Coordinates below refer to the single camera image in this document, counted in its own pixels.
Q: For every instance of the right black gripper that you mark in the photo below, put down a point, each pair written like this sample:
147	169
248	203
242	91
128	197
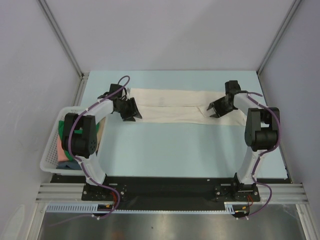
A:
222	107

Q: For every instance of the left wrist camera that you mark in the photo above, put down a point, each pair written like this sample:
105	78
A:
116	91

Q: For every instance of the aluminium frame rail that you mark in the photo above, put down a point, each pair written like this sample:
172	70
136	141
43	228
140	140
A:
287	193

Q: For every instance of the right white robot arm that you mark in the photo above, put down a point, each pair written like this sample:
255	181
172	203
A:
262	135

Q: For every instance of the aluminium corner post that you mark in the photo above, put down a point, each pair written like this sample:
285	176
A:
279	35
48	14

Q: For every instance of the left aluminium corner post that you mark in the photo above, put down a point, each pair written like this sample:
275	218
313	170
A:
48	14

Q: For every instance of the green t shirt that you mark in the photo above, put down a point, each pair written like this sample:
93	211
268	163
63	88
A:
60	134

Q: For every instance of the beige t shirt in basket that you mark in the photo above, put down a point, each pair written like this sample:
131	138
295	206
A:
100	132

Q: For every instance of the right aluminium corner post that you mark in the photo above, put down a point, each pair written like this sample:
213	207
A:
279	35

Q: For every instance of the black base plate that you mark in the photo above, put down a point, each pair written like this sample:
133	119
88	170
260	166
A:
154	193

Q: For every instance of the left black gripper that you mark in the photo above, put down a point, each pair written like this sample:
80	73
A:
133	111

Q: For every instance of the pink t shirt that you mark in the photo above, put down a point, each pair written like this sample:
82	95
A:
61	156

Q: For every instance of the cream t shirt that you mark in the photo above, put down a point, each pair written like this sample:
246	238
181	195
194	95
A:
164	106

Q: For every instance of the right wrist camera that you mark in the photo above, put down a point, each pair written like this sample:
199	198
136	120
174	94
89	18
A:
231	87

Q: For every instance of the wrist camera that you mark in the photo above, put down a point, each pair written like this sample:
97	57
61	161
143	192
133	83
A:
231	87
116	91

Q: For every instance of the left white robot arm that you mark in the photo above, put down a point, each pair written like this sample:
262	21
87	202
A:
80	133

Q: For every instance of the white slotted cable duct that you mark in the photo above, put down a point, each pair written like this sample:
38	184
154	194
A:
104	208

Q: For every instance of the white plastic laundry basket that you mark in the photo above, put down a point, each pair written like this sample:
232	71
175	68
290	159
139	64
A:
49	160

